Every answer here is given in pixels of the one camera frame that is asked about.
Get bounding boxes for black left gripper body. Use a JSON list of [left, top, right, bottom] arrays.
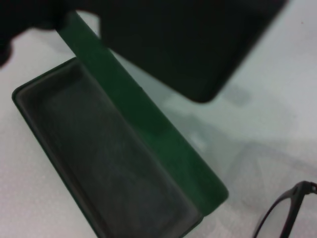
[[99, 0, 288, 104]]

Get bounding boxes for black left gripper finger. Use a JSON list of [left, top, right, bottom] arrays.
[[0, 0, 100, 68]]

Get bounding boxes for green glasses case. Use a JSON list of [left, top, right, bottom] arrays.
[[11, 11, 229, 238]]

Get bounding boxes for black glasses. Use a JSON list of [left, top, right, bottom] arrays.
[[252, 180, 317, 238]]

